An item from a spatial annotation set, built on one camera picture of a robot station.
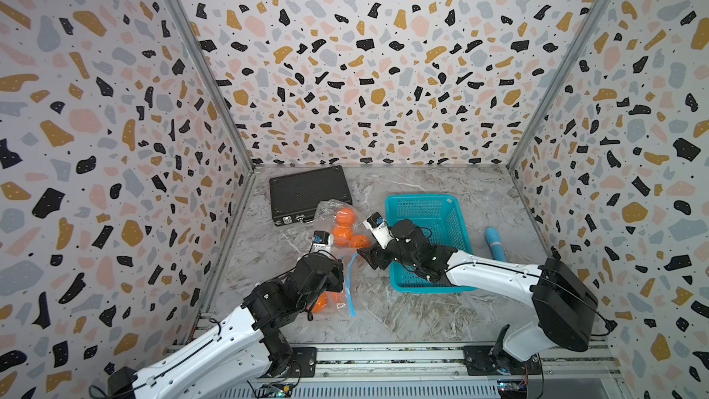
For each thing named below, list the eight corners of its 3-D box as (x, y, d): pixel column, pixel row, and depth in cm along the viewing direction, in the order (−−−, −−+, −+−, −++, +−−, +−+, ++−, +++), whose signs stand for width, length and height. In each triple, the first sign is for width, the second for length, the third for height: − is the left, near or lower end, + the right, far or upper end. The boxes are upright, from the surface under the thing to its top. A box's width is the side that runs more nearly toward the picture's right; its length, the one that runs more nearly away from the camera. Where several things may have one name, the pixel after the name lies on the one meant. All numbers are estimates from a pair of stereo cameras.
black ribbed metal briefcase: (278, 231, 102) (273, 220, 96) (273, 188, 116) (268, 176, 110) (354, 212, 108) (353, 200, 102) (340, 173, 122) (339, 161, 116)
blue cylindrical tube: (493, 261, 96) (497, 257, 94) (484, 231, 104) (487, 226, 102) (504, 261, 96) (507, 257, 94) (494, 231, 104) (497, 226, 102)
